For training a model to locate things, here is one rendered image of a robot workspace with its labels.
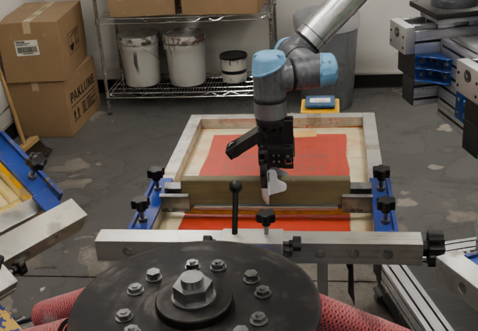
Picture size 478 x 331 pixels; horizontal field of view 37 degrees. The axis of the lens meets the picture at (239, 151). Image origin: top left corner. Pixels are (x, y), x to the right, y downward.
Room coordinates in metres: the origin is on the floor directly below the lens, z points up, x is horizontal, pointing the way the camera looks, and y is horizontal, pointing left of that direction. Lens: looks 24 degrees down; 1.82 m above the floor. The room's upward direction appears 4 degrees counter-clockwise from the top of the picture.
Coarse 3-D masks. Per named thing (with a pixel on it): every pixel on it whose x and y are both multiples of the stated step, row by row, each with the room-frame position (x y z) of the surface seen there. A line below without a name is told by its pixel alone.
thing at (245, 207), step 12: (204, 204) 1.54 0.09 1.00; (216, 204) 1.54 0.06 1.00; (228, 204) 1.54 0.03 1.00; (240, 204) 1.53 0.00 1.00; (252, 204) 1.53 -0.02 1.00; (264, 204) 1.52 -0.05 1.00; (276, 204) 1.52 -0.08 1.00; (288, 204) 1.52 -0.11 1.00; (300, 204) 1.51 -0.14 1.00; (312, 204) 1.51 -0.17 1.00; (324, 204) 1.51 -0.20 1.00; (336, 204) 1.50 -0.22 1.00
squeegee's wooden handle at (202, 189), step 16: (192, 176) 1.57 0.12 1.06; (208, 176) 1.57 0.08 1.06; (224, 176) 1.56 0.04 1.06; (240, 176) 1.56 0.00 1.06; (256, 176) 1.55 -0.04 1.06; (288, 176) 1.54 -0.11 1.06; (304, 176) 1.53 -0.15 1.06; (320, 176) 1.53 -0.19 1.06; (336, 176) 1.52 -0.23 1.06; (192, 192) 1.55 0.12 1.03; (208, 192) 1.55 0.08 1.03; (224, 192) 1.54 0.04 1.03; (240, 192) 1.53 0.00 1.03; (256, 192) 1.53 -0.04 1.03; (288, 192) 1.52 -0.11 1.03; (304, 192) 1.51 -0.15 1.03; (320, 192) 1.51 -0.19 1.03; (336, 192) 1.50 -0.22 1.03
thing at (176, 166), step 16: (352, 112) 2.10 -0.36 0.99; (368, 112) 2.09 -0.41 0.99; (192, 128) 2.06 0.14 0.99; (208, 128) 2.13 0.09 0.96; (224, 128) 2.12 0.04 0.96; (240, 128) 2.12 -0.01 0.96; (368, 128) 1.97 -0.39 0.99; (192, 144) 1.97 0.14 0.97; (368, 144) 1.85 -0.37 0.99; (176, 160) 1.83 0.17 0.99; (368, 160) 1.75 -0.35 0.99; (176, 176) 1.74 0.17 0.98; (368, 176) 1.66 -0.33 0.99; (160, 224) 1.53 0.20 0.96
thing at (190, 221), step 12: (216, 144) 2.00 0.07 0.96; (216, 156) 1.92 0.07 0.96; (204, 168) 1.84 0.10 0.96; (216, 168) 1.83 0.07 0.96; (192, 216) 1.56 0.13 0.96; (204, 216) 1.56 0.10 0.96; (216, 216) 1.55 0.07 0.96; (228, 216) 1.55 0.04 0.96; (240, 216) 1.54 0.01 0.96; (252, 216) 1.54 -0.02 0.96; (180, 228) 1.50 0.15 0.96; (192, 228) 1.50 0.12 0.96; (204, 228) 1.50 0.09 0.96; (216, 228) 1.49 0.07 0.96
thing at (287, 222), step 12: (300, 144) 1.96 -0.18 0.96; (312, 144) 1.96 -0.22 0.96; (324, 144) 1.95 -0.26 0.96; (336, 144) 1.95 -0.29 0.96; (336, 156) 1.86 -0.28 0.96; (336, 168) 1.78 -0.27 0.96; (348, 168) 1.78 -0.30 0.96; (276, 216) 1.53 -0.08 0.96; (288, 216) 1.53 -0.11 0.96; (300, 216) 1.53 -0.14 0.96; (312, 216) 1.52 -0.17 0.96; (324, 216) 1.52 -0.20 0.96; (336, 216) 1.51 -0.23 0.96; (348, 216) 1.51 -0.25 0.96; (276, 228) 1.48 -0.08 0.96; (288, 228) 1.47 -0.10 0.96; (300, 228) 1.47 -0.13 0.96; (312, 228) 1.46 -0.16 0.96; (324, 228) 1.46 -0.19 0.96; (336, 228) 1.46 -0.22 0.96; (348, 228) 1.45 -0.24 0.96
